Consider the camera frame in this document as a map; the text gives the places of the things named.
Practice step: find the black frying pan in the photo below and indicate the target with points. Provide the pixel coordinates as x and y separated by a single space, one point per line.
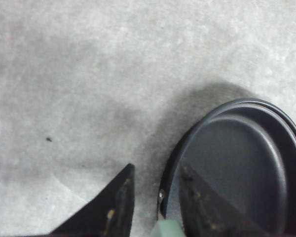
246 151

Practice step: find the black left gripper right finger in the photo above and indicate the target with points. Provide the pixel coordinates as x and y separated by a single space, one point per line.
206 214

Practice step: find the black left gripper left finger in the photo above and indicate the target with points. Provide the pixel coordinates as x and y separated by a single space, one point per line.
109 213

